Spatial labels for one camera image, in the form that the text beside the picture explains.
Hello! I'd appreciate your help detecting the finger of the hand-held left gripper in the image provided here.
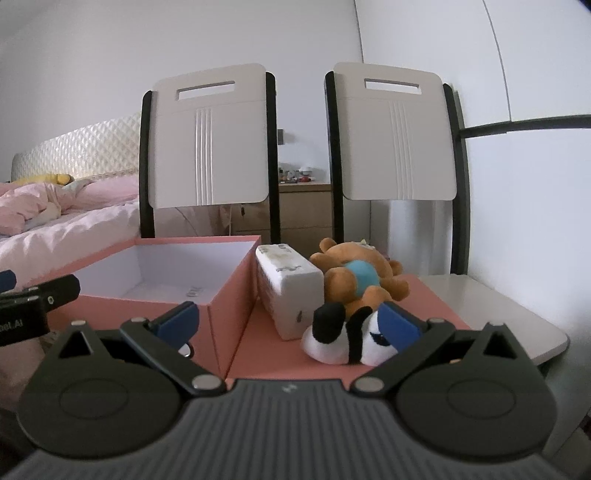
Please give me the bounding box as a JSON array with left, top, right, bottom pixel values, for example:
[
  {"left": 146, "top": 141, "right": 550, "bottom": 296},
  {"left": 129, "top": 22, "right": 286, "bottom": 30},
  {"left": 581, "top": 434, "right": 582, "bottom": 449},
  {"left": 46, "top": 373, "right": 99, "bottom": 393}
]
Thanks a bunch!
[{"left": 0, "top": 274, "right": 81, "bottom": 306}]

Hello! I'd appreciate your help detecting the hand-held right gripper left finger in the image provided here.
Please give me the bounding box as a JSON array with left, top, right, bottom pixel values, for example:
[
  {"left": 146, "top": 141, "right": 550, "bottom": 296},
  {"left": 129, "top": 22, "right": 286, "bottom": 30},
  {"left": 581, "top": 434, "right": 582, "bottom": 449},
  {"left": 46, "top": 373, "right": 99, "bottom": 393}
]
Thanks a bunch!
[{"left": 46, "top": 302, "right": 227, "bottom": 398}]

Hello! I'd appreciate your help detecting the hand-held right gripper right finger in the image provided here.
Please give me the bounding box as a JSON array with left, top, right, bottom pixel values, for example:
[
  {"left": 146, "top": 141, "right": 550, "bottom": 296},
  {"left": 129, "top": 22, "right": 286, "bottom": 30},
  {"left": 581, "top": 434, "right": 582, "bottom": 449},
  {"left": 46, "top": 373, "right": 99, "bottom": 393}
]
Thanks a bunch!
[{"left": 353, "top": 302, "right": 532, "bottom": 398}]

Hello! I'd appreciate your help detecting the pink cardboard box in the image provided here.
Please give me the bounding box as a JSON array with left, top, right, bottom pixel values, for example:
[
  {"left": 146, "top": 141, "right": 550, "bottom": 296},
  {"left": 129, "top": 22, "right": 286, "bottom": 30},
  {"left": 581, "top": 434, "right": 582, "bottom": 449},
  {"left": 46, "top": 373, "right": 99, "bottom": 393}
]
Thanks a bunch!
[{"left": 28, "top": 235, "right": 262, "bottom": 377}]

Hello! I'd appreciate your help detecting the black and white plush toy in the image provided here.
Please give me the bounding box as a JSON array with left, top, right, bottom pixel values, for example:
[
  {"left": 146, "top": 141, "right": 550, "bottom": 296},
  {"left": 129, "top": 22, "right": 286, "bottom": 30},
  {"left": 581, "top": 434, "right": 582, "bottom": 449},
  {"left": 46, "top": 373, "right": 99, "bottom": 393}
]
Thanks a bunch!
[{"left": 301, "top": 302, "right": 402, "bottom": 366}]

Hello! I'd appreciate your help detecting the brown teddy bear plush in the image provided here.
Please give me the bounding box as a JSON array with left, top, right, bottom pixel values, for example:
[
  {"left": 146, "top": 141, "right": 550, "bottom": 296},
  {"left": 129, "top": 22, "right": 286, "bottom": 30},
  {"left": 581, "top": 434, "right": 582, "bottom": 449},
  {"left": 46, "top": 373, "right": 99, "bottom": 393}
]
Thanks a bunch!
[{"left": 308, "top": 237, "right": 410, "bottom": 319}]

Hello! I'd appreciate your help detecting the pink box lid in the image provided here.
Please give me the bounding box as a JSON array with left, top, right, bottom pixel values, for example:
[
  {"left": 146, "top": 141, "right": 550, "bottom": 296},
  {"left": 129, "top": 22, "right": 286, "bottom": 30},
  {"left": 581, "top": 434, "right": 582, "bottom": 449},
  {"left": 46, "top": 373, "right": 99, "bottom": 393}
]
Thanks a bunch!
[{"left": 224, "top": 274, "right": 472, "bottom": 380}]

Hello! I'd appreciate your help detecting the white rectangular box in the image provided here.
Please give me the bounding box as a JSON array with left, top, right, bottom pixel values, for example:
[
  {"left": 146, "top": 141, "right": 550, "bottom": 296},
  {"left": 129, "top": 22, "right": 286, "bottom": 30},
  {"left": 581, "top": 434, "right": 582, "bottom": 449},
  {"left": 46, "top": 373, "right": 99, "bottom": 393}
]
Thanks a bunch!
[{"left": 255, "top": 243, "right": 325, "bottom": 341}]

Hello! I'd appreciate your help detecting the white desktop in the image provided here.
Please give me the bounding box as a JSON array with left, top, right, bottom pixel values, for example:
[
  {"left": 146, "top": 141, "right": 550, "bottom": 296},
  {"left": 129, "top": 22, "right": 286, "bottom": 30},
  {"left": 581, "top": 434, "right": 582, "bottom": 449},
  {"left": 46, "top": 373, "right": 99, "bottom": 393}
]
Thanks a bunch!
[{"left": 418, "top": 274, "right": 571, "bottom": 370}]

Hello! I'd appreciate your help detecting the yellow plush toy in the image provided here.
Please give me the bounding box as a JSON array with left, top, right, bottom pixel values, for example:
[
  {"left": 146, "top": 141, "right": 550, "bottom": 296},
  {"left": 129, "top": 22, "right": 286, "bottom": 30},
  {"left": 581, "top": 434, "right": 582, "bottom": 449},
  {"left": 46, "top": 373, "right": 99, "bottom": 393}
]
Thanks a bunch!
[{"left": 14, "top": 173, "right": 75, "bottom": 186}]

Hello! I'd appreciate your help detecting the white quilted headboard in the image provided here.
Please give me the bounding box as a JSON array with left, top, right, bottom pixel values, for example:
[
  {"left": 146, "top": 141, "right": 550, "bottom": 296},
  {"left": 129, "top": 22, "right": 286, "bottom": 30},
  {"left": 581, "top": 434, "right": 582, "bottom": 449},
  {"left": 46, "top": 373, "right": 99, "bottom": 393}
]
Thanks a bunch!
[{"left": 10, "top": 113, "right": 141, "bottom": 185}]

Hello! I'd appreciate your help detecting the wooden nightstand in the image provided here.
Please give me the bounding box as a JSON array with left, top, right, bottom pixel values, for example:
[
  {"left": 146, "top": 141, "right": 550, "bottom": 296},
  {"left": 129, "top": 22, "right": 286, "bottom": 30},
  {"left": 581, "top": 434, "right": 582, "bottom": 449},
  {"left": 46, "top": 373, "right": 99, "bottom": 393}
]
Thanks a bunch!
[{"left": 231, "top": 182, "right": 333, "bottom": 252}]

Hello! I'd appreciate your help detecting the white folding chair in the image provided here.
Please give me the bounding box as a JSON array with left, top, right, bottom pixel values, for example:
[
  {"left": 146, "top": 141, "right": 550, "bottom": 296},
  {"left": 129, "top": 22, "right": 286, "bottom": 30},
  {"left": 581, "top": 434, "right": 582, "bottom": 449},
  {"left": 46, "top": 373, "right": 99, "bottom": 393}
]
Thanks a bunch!
[
  {"left": 140, "top": 63, "right": 281, "bottom": 241},
  {"left": 324, "top": 62, "right": 472, "bottom": 278}
]

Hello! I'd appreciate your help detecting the black pole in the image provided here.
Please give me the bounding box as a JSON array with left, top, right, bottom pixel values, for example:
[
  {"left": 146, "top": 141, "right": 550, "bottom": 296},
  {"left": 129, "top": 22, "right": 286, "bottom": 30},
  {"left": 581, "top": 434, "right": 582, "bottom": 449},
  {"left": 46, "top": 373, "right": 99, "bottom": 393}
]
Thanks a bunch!
[{"left": 455, "top": 115, "right": 591, "bottom": 139}]

